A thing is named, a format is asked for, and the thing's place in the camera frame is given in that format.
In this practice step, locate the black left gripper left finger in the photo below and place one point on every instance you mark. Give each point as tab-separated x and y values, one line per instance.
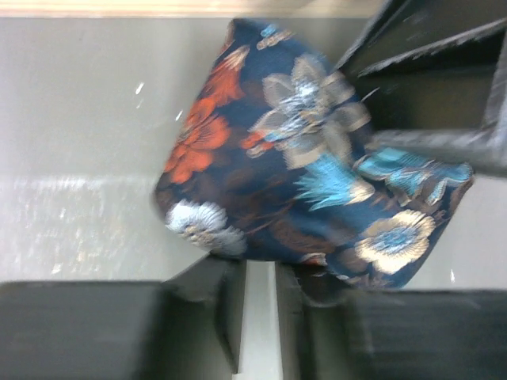
202	319

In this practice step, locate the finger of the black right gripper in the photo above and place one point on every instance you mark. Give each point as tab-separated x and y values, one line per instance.
446	99
399	27

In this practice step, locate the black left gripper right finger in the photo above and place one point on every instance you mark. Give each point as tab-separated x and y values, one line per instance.
310	317

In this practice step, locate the navy floral long tie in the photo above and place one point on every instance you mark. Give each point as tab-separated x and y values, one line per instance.
275	162

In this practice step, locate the wooden grid organizer box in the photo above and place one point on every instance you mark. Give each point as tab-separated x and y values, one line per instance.
189	8

